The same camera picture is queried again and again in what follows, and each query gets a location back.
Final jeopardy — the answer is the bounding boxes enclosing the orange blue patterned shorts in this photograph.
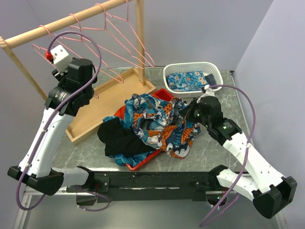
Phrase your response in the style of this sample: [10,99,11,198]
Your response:
[123,94,201,159]

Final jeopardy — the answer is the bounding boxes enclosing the pink wire hanger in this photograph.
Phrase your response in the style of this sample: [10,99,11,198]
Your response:
[31,24,100,100]
[53,13,124,84]
[104,0,155,69]
[70,0,155,70]

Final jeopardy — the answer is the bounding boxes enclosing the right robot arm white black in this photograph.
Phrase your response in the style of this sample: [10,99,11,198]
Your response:
[180,96,297,219]

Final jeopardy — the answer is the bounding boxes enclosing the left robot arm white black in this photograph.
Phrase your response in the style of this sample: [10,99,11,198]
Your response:
[7,58,95,196]

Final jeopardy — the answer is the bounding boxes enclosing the blue floral shorts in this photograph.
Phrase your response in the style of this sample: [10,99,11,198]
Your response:
[103,116,153,167]

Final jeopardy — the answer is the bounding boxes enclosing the red plastic tray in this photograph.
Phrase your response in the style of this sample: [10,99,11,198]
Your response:
[114,88,173,171]

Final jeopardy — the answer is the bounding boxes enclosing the blue floral cloth in basket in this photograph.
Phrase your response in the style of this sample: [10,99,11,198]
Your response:
[165,71,208,92]

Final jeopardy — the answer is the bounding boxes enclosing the white plastic basket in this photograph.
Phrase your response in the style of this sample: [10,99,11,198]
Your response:
[163,62,223,98]

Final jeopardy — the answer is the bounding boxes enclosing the dark denim cloth in basket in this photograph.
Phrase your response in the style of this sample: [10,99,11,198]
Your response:
[205,74,217,86]

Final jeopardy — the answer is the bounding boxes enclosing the wooden clothes rack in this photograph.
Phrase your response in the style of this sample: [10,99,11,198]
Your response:
[0,0,156,144]

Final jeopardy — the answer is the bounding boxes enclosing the black garment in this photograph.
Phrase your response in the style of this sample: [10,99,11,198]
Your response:
[97,117,155,157]

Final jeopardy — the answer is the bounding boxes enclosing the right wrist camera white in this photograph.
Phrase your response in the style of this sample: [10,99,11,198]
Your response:
[196,85,215,104]

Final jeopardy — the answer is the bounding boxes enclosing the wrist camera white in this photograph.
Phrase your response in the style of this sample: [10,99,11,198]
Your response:
[196,85,215,104]
[51,45,72,74]

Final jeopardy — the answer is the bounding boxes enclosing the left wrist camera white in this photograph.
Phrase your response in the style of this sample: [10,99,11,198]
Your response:
[51,45,72,74]

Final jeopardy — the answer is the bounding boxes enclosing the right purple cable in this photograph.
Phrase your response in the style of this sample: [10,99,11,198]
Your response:
[199,85,257,228]

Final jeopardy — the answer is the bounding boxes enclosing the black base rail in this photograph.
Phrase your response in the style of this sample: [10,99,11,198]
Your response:
[67,171,226,201]

